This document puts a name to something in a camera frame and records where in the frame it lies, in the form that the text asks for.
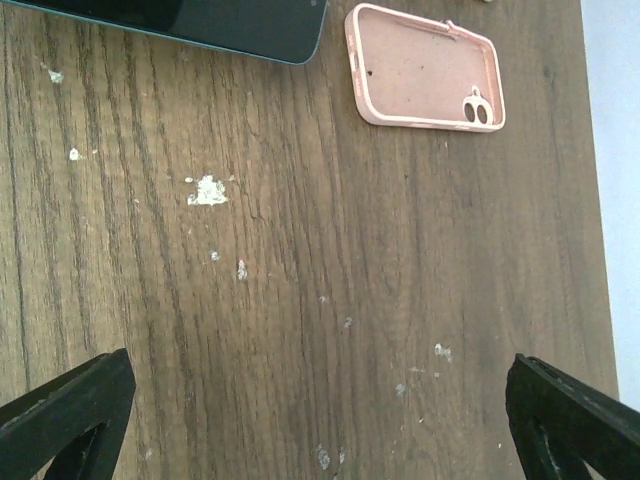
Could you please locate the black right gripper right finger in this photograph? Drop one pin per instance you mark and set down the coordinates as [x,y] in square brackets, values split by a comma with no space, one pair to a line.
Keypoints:
[565,429]

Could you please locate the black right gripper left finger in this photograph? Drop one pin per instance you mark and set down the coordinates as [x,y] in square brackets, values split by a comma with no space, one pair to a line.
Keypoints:
[73,426]

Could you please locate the pink phone case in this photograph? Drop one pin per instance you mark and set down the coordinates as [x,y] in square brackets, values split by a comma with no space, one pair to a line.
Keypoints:
[409,71]

